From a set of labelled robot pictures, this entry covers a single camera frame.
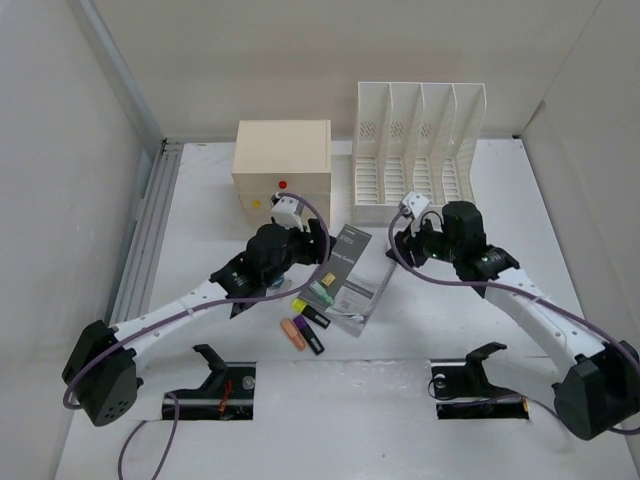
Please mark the small tan eraser block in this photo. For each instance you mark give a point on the small tan eraser block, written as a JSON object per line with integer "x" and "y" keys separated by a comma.
{"x": 328, "y": 279}

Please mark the grey setup guide booklet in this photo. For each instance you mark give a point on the grey setup guide booklet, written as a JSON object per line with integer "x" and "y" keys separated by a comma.
{"x": 362, "y": 273}

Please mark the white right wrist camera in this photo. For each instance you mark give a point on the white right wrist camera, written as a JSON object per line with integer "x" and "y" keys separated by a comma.
{"x": 413, "y": 205}

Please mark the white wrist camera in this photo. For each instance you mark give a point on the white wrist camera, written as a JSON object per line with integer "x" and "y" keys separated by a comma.
{"x": 287, "y": 212}
{"x": 413, "y": 205}

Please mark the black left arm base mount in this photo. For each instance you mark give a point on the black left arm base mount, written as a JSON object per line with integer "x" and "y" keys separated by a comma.
{"x": 226, "y": 393}

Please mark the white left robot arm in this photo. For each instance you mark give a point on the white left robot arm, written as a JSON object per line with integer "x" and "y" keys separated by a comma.
{"x": 103, "y": 373}

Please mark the purple capped black highlighter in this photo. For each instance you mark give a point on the purple capped black highlighter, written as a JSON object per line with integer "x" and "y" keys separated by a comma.
{"x": 308, "y": 334}

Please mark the aluminium frame rail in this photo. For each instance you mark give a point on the aluminium frame rail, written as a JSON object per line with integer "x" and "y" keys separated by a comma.
{"x": 155, "y": 180}

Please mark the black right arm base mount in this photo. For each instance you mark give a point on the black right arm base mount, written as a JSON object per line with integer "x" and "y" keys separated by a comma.
{"x": 462, "y": 390}

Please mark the white plastic file organizer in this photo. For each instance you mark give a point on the white plastic file organizer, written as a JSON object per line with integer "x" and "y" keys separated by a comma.
{"x": 413, "y": 136}

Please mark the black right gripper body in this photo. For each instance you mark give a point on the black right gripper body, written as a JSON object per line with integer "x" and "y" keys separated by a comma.
{"x": 434, "y": 244}

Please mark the orange highlighter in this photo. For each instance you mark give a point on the orange highlighter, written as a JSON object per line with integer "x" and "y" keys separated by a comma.
{"x": 293, "y": 334}

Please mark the blue ink bottle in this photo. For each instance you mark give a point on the blue ink bottle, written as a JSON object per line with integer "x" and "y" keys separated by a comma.
{"x": 281, "y": 284}

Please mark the cream wooden drawer cabinet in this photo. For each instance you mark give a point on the cream wooden drawer cabinet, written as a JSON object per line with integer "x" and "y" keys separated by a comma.
{"x": 282, "y": 155}

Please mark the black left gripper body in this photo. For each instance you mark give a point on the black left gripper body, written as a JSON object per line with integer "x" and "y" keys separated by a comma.
{"x": 298, "y": 250}

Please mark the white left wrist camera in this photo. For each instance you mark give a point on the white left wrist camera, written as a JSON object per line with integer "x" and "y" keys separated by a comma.
{"x": 287, "y": 212}

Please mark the yellow capped black highlighter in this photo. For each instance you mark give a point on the yellow capped black highlighter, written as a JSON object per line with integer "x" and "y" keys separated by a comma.
{"x": 307, "y": 311}

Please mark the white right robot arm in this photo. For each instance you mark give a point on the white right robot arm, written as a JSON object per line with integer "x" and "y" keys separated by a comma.
{"x": 595, "y": 380}

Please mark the green transparent highlighter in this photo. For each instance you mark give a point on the green transparent highlighter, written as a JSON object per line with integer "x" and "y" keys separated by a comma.
{"x": 321, "y": 293}

